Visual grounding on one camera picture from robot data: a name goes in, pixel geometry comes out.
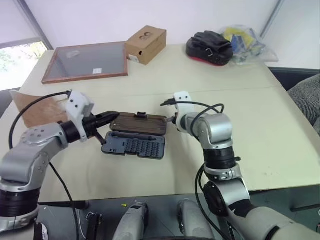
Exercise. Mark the black and red pouch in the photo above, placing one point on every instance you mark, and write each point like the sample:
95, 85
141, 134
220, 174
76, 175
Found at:
210, 48

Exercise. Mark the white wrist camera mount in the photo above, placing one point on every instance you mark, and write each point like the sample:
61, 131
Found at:
76, 105
183, 100

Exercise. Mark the small yellow tag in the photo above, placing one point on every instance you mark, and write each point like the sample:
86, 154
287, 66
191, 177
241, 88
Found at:
123, 205

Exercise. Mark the dark upholstered seat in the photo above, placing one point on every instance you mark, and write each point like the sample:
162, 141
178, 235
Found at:
292, 77

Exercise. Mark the clear plastic bag yellow blue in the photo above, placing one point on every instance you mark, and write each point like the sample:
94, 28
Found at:
252, 42

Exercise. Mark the dark tool case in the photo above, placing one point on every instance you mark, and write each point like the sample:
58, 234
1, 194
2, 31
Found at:
140, 125

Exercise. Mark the grey left robot leg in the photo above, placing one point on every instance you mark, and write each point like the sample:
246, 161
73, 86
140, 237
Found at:
132, 222

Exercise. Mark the small white label sticker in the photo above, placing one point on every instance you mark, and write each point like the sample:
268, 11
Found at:
97, 71

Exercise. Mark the black table crossbar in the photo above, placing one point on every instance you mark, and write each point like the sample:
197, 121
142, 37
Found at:
62, 204

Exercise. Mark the brown cardboard box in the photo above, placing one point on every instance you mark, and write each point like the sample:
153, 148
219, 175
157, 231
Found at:
147, 45

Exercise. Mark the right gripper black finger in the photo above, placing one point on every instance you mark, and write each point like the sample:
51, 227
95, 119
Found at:
172, 119

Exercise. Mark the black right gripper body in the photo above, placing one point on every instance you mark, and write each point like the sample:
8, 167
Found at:
177, 117

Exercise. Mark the dark window frame bar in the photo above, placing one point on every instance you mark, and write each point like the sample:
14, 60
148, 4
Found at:
37, 25

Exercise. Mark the grey robot leg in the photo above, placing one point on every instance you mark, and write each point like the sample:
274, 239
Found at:
132, 222
193, 222

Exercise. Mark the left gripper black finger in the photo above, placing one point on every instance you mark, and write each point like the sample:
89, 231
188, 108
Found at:
106, 121
107, 115

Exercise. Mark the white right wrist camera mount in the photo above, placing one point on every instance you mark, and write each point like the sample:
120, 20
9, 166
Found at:
183, 100

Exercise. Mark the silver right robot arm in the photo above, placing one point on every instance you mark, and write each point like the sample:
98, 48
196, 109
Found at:
217, 130

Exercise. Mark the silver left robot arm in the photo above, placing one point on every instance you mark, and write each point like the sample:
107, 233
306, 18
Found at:
35, 145

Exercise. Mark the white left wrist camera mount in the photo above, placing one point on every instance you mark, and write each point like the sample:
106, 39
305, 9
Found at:
76, 105

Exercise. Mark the brown paper bag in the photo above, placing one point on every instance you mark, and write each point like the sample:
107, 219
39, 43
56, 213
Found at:
42, 115

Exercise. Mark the white roller blind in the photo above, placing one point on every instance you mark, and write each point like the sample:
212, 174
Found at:
15, 17

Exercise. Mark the wooden framed grey board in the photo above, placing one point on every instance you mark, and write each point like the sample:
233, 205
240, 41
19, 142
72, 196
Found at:
87, 62

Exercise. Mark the small clear plastic piece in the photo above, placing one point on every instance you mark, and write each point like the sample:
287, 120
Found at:
72, 54

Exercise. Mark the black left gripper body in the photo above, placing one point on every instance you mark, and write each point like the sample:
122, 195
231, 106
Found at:
90, 125

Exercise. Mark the grey textured cushion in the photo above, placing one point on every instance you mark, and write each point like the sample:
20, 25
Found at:
307, 100

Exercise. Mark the grey right robot leg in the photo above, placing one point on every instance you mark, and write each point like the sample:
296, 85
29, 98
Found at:
193, 222

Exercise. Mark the grey wall conduit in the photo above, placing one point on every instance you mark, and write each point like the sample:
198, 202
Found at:
273, 17

